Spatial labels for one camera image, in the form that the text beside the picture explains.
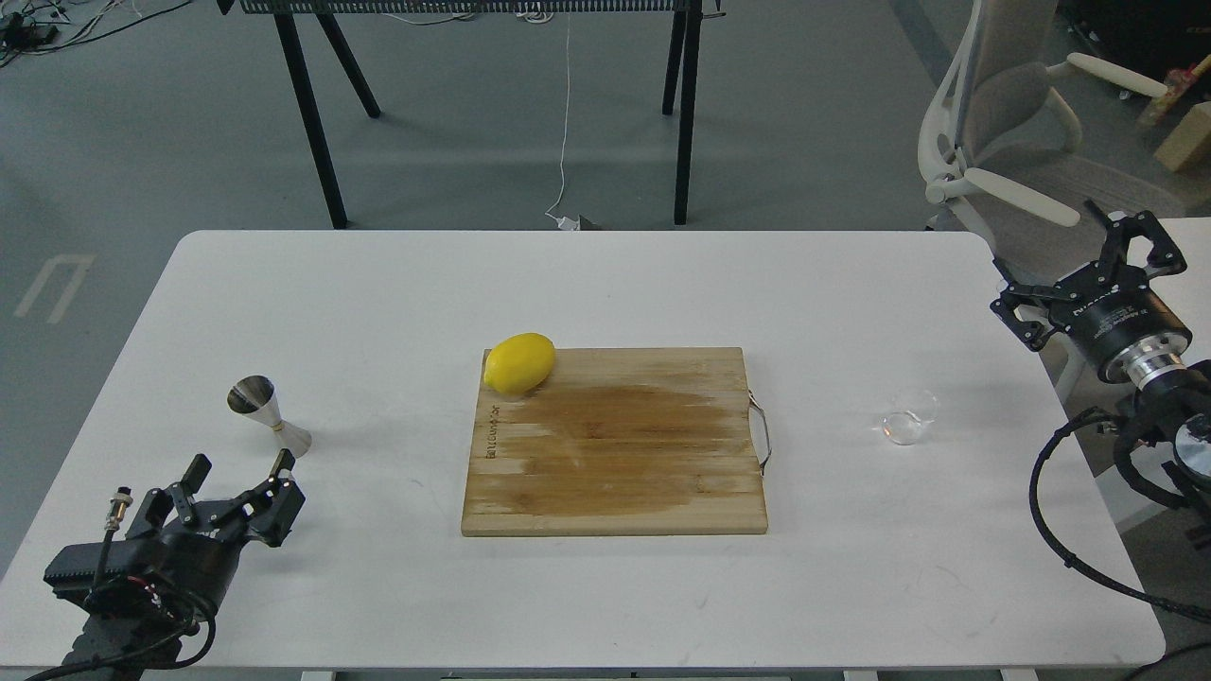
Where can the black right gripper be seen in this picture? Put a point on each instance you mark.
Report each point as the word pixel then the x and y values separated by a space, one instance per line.
pixel 1116 317

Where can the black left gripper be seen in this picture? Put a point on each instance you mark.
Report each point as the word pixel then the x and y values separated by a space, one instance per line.
pixel 199 552

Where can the steel double jigger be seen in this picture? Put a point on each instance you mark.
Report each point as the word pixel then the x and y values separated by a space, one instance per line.
pixel 255 396

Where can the small clear glass beaker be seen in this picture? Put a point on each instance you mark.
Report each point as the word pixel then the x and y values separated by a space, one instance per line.
pixel 911 414

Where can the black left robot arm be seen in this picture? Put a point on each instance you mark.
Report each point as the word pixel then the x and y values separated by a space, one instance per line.
pixel 153 586

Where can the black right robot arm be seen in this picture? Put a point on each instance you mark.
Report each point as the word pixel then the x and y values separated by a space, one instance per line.
pixel 1161 437

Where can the white side table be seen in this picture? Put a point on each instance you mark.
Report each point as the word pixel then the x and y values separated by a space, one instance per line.
pixel 1188 294

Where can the white grey office chair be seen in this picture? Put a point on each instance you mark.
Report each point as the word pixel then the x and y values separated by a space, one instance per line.
pixel 999 147

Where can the cardboard box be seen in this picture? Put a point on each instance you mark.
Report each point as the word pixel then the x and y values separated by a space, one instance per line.
pixel 1189 144

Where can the yellow lemon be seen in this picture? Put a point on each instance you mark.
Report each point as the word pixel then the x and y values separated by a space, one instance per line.
pixel 519 363

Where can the wooden cutting board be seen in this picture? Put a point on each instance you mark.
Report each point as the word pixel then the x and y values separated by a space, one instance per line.
pixel 619 442

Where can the black trestle table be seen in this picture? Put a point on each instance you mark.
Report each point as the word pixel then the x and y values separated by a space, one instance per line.
pixel 490 81

